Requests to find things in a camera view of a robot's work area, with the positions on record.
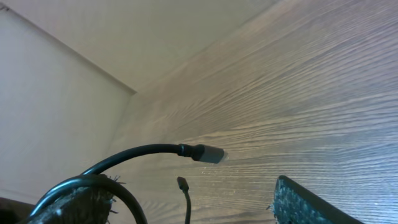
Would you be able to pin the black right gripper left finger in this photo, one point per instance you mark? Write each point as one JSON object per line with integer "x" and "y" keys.
{"x": 90, "y": 203}

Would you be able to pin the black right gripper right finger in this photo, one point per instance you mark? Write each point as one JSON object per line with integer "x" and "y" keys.
{"x": 294, "y": 204}

